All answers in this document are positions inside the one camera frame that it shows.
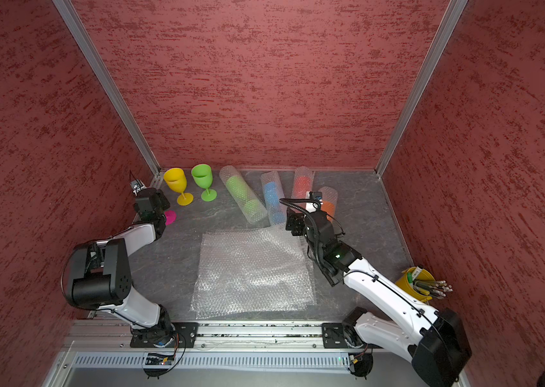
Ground orange glass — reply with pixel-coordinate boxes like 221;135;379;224
319;186;339;219

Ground bright green wine glass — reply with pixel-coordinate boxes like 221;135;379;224
191;164;217;202

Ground pink glass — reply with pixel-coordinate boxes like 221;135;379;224
164;210;177;225

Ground yellow glass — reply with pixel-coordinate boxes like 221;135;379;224
163;168;193;206

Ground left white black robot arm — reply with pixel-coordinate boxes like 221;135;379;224
60;188;179;348

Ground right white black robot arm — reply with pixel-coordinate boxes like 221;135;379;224
284;202;472;386

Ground blue glass in bubble wrap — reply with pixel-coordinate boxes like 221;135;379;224
261;171;287;226

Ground red glass in bubble wrap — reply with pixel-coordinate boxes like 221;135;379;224
291;166;314;199

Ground green glass in bubble wrap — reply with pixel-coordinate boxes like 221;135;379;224
219;165;268;224

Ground yellow pen cup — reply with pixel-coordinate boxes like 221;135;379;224
395;266;435;303

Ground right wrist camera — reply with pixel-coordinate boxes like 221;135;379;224
306;191;323;212

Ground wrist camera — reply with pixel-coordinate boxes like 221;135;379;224
130;179;147;196
306;191;323;212

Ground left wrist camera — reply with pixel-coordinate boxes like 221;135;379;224
130;179;147;196

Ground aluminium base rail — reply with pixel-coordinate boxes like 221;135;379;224
45;316;424;386

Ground right aluminium corner post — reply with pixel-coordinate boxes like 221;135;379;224
375;0;468;180

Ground aluminium corner post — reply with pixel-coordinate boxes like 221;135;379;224
53;0;161;177
375;0;468;180

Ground left aluminium corner post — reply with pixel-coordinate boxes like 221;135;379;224
53;0;161;177

